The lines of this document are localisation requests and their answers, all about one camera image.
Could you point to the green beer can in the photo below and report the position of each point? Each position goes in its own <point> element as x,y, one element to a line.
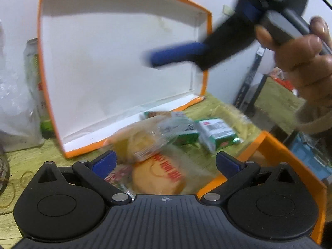
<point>35,83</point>

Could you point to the wall tape strip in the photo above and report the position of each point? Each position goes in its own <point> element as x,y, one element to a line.
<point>228,9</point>

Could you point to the red plastic bag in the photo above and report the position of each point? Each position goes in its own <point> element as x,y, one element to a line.
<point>282,79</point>

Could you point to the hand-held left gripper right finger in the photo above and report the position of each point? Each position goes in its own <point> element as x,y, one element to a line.
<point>228,164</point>

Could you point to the orange box lid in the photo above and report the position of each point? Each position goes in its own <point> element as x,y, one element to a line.
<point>116,57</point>

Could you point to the black stick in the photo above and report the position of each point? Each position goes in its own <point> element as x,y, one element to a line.
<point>249,77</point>

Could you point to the round pastry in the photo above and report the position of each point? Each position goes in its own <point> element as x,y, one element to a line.
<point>155,176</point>
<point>137,142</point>

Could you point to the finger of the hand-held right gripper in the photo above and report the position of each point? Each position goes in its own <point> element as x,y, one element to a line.
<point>176,53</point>

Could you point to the person's right forearm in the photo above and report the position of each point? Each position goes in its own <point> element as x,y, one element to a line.
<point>316,119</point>

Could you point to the yellow rubber band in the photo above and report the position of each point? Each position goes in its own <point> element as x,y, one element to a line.
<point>13,194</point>
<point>26,172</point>

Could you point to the person's right hand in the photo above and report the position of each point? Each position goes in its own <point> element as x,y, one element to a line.
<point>303,67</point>

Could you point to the red white snack wrapper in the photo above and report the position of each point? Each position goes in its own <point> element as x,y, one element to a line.
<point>116,176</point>

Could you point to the green white biscuit packet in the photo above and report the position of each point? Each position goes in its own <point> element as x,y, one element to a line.
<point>181,131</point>
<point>217,133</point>

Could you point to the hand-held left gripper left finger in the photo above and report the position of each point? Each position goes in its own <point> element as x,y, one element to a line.
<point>105,162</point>

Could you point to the clear plastic bag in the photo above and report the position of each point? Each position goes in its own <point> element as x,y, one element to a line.
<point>15,103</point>

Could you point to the small side table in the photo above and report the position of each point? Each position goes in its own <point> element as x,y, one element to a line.
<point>280,101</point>

